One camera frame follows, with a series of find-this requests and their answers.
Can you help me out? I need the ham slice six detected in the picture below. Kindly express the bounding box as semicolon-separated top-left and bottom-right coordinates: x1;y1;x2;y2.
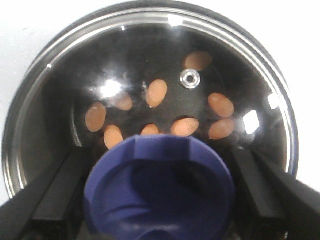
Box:
208;118;235;140

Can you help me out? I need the ham slice seven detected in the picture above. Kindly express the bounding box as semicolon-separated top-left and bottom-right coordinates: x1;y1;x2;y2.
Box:
170;117;200;137

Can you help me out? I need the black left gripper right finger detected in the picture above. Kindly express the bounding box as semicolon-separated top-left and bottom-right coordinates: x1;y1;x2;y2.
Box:
229;149;320;240

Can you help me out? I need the ham slice eight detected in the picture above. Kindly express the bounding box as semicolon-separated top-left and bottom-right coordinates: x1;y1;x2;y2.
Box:
140;124;160;136

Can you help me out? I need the ham slice five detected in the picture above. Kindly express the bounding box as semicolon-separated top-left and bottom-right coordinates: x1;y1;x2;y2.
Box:
208;93;235;118

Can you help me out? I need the ham slice nine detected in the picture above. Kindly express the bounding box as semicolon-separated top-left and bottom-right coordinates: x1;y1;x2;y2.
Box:
110;92;133;111

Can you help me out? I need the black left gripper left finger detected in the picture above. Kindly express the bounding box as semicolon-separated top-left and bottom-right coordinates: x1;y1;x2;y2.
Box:
0;147;91;240

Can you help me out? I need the dark blue saucepan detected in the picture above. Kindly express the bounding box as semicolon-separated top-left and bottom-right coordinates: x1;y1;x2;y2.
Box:
1;0;299;197

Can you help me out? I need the glass lid with blue knob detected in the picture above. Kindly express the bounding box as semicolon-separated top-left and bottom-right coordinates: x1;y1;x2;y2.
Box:
0;1;298;240

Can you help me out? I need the ham slice four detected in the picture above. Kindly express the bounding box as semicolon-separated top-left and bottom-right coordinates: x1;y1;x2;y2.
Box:
183;51;213;71

